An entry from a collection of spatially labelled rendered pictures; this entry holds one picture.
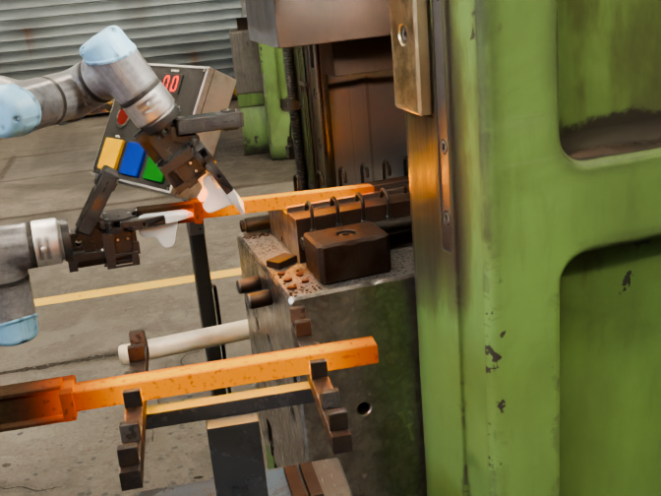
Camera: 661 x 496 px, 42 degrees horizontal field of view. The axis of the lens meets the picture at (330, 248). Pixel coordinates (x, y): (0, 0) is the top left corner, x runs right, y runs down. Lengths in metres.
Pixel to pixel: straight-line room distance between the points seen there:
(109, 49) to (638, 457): 1.03
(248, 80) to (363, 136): 4.86
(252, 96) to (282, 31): 5.21
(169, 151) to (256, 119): 5.20
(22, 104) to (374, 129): 0.71
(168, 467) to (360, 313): 1.44
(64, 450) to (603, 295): 2.01
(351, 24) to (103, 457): 1.79
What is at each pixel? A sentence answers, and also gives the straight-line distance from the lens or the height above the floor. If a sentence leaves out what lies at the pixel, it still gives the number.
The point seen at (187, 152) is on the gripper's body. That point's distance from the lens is 1.42.
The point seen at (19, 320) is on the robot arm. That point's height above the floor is 0.89.
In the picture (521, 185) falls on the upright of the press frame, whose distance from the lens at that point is 1.11.
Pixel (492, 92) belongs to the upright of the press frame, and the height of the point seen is 1.23.
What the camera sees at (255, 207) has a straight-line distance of 1.48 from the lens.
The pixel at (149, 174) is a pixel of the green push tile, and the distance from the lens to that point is 1.91.
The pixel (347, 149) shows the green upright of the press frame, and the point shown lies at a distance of 1.72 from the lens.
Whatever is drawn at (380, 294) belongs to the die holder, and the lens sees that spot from 1.36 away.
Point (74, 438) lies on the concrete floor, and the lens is 2.97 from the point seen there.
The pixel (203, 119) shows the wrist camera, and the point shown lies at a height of 1.17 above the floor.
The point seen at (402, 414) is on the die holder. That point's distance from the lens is 1.47.
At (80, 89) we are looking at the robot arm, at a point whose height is 1.24.
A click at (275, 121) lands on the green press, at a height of 0.28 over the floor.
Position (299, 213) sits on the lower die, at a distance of 1.47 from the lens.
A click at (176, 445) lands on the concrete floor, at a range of 2.81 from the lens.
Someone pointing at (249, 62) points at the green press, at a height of 0.69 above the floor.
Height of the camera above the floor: 1.40
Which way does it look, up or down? 19 degrees down
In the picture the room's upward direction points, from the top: 5 degrees counter-clockwise
